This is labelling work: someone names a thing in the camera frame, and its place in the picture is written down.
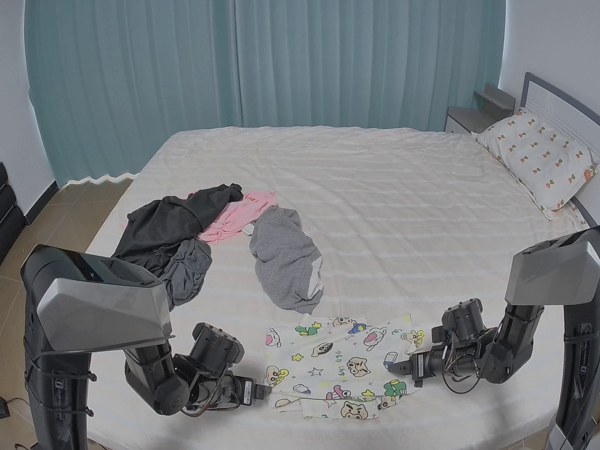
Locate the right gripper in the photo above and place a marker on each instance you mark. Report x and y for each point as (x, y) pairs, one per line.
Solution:
(429, 366)

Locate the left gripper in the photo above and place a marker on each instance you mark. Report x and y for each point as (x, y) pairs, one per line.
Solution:
(247, 391)

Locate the white printed pyjama top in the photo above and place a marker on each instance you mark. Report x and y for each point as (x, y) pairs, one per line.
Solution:
(337, 368)

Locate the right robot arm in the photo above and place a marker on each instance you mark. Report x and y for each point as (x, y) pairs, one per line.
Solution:
(548, 274)

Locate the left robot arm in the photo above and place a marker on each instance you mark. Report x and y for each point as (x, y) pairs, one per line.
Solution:
(93, 298)

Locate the dark grey garment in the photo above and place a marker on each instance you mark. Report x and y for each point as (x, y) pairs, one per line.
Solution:
(190, 270)

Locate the bed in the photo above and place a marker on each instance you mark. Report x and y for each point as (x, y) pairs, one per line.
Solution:
(398, 213)

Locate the pink garment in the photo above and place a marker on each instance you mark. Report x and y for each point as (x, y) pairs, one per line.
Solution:
(234, 218)

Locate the black garment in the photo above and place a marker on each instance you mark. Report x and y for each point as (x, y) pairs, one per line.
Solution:
(159, 228)

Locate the white printed pillow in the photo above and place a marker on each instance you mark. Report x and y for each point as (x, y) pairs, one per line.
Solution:
(539, 157)

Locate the black power adapter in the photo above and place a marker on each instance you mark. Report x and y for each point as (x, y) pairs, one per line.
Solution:
(4, 408)

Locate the grey bedside table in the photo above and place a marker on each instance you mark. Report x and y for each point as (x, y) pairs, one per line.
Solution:
(464, 120)

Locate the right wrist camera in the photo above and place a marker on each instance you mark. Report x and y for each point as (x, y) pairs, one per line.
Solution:
(441, 338)

